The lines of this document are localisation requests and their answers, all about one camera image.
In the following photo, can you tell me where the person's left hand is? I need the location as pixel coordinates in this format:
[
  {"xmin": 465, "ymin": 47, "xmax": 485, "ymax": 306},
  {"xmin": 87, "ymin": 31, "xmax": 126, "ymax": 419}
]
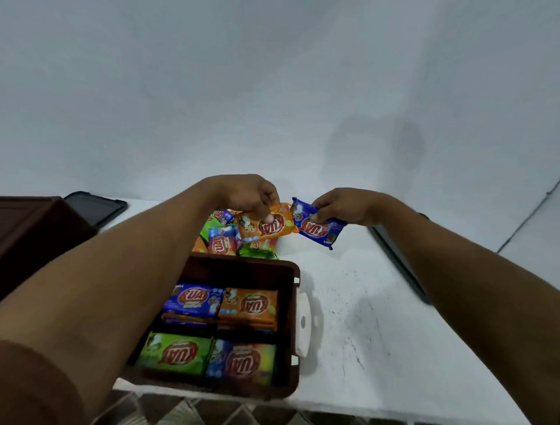
[{"xmin": 205, "ymin": 174, "xmax": 281, "ymax": 224}]

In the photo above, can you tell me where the person's right hand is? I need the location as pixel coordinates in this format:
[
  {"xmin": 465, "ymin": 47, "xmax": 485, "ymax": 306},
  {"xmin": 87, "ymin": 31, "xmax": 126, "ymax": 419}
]
[{"xmin": 311, "ymin": 187, "xmax": 388, "ymax": 227}]

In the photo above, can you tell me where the blue snack packet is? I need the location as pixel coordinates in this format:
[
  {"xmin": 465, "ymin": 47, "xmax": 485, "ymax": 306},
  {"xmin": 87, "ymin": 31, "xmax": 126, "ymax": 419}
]
[
  {"xmin": 162, "ymin": 283, "xmax": 225, "ymax": 319},
  {"xmin": 290, "ymin": 197, "xmax": 348, "ymax": 250},
  {"xmin": 205, "ymin": 339, "xmax": 277, "ymax": 386}
]

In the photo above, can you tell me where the orange snack packet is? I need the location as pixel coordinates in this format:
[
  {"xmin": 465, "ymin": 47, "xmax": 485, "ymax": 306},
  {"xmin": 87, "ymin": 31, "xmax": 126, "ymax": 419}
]
[
  {"xmin": 236, "ymin": 202, "xmax": 299, "ymax": 246},
  {"xmin": 217, "ymin": 288, "xmax": 279, "ymax": 332}
]

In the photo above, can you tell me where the pile of colourful snacks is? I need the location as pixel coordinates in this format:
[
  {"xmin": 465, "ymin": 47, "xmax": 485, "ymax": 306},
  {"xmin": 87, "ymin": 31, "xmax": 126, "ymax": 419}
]
[{"xmin": 192, "ymin": 209, "xmax": 281, "ymax": 260}]

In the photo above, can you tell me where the dark grey lid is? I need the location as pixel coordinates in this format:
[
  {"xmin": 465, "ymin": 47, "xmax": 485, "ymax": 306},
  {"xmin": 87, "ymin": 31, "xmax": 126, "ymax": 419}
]
[
  {"xmin": 64, "ymin": 191, "xmax": 128, "ymax": 229},
  {"xmin": 369, "ymin": 213, "xmax": 432, "ymax": 305}
]

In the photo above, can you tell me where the green snack packet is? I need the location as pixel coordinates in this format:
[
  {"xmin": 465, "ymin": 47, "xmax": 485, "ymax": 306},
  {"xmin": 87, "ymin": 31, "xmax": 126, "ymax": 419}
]
[{"xmin": 135, "ymin": 331, "xmax": 215, "ymax": 376}]

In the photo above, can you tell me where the person's right forearm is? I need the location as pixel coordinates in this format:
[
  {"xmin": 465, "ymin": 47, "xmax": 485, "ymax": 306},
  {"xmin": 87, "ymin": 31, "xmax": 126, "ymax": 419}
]
[{"xmin": 372, "ymin": 194, "xmax": 560, "ymax": 425}]

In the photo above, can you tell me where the person's left forearm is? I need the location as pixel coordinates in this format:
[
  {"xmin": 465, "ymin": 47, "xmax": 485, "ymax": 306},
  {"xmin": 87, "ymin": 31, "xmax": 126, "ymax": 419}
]
[{"xmin": 0, "ymin": 179, "xmax": 219, "ymax": 425}]

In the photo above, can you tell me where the brown sleeve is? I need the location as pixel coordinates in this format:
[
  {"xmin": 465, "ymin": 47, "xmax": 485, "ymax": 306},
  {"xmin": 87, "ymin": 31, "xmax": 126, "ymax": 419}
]
[{"xmin": 0, "ymin": 340, "xmax": 84, "ymax": 425}]

